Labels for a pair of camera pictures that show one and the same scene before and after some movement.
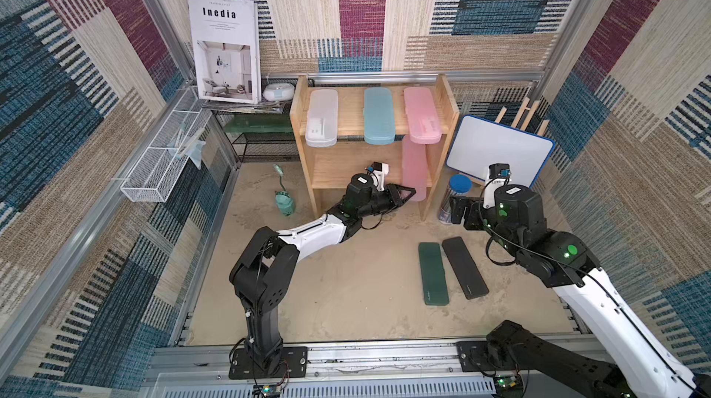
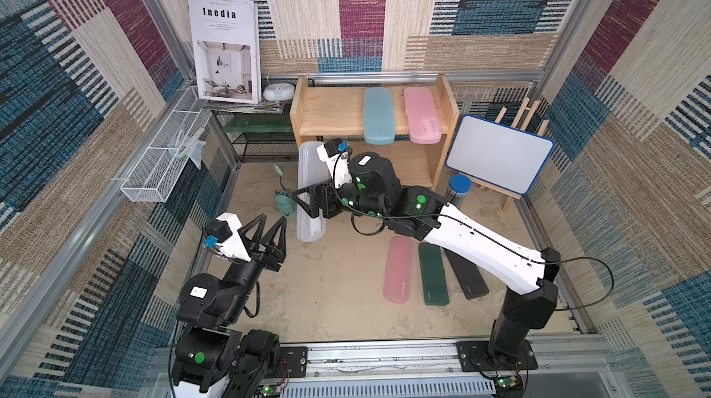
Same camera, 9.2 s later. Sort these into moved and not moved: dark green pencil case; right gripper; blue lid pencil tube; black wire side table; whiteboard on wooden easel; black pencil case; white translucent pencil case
Moved: right gripper; white translucent pencil case
Not moved: black wire side table; black pencil case; dark green pencil case; whiteboard on wooden easel; blue lid pencil tube
